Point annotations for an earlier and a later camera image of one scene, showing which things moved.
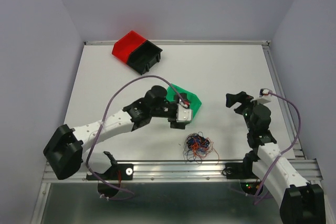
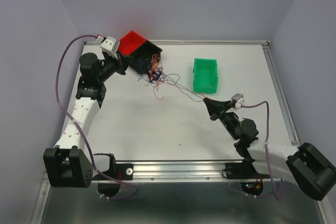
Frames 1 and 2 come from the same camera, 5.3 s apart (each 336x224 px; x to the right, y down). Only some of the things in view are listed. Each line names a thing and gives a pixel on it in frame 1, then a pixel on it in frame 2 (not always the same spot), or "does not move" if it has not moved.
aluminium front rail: x=174 y=171 does not move
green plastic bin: x=195 y=103 → x=205 y=76
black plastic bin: x=144 y=55 does not move
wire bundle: x=197 y=147 → x=158 y=78
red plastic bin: x=123 y=48 does not move
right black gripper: x=241 y=97 → x=216 y=106
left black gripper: x=175 y=124 → x=121 y=63
